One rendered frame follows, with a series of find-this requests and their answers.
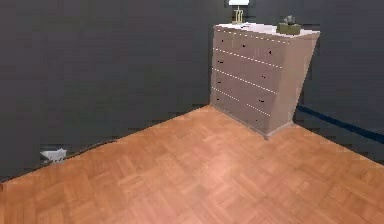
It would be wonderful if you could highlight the small white wall fixture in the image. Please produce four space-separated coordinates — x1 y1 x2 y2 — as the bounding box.
39 148 68 164

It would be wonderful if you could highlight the white shade table lamp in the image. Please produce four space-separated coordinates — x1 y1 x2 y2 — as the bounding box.
228 0 251 26

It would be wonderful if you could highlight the beige chest of drawers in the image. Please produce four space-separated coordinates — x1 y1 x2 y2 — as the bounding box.
209 22 321 140

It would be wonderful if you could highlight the green tissue box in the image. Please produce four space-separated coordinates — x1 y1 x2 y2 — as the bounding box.
275 14 302 36

